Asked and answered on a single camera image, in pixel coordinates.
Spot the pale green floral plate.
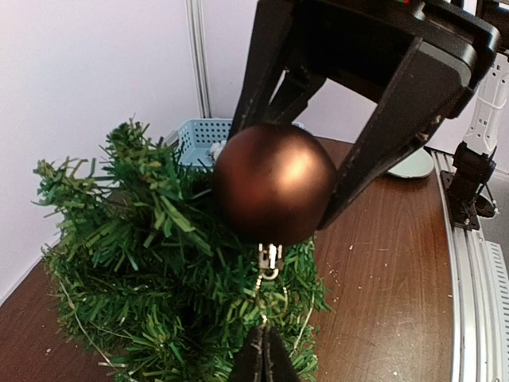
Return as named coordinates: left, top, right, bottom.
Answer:
left=387, top=148, right=434, bottom=179

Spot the small green christmas tree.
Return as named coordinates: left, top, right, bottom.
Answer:
left=34, top=120, right=327, bottom=381

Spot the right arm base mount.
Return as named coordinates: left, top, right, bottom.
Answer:
left=440, top=170, right=499, bottom=231

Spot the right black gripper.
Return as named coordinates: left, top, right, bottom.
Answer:
left=254, top=0, right=502, bottom=232

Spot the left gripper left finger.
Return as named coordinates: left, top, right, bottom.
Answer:
left=228, top=326, right=266, bottom=382

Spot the white fluffy ornament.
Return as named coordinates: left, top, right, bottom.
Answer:
left=208, top=140, right=227, bottom=163

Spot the red bauble ornament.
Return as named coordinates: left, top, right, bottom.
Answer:
left=212, top=124, right=336, bottom=280

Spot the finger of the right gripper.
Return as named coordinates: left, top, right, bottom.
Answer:
left=230, top=1, right=326, bottom=135

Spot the blue plastic basket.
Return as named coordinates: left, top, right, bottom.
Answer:
left=165, top=119, right=232, bottom=170

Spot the copper wire light string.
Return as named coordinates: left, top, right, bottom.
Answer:
left=55, top=270, right=315, bottom=371

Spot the front aluminium rail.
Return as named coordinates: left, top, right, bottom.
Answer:
left=431, top=146, right=509, bottom=382

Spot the right aluminium frame post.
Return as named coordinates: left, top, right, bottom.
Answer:
left=186, top=0, right=212, bottom=118

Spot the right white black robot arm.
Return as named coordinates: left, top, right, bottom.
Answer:
left=231, top=1, right=508, bottom=230

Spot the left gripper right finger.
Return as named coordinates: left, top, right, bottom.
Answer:
left=264, top=326, right=300, bottom=382

